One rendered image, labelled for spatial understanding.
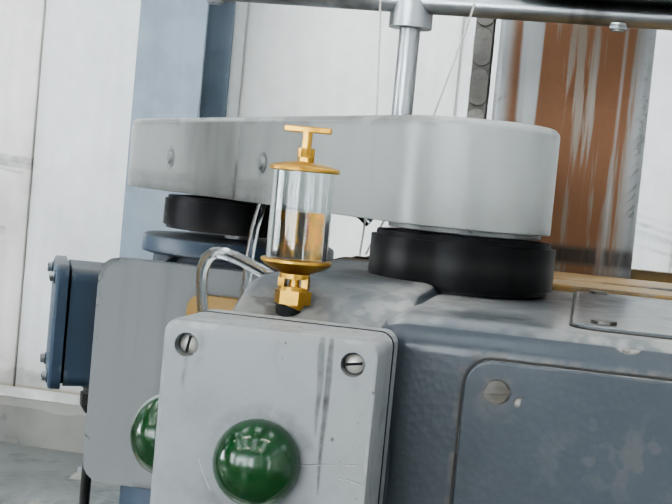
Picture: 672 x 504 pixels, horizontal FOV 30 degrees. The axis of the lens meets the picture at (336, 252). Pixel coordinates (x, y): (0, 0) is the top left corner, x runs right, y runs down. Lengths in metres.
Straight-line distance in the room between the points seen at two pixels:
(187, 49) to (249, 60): 0.48
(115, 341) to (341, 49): 4.91
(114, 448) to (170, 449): 0.48
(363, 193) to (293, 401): 0.22
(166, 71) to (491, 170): 4.95
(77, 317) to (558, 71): 0.40
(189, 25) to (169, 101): 0.34
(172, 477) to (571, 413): 0.14
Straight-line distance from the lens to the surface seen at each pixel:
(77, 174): 6.11
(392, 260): 0.59
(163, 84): 5.50
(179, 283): 0.89
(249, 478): 0.42
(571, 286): 0.70
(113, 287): 0.91
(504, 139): 0.58
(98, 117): 6.08
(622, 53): 0.96
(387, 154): 0.60
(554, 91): 0.96
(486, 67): 1.02
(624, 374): 0.46
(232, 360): 0.43
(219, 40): 5.86
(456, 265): 0.57
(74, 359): 0.93
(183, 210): 0.94
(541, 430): 0.47
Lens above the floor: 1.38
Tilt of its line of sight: 3 degrees down
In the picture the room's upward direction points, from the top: 5 degrees clockwise
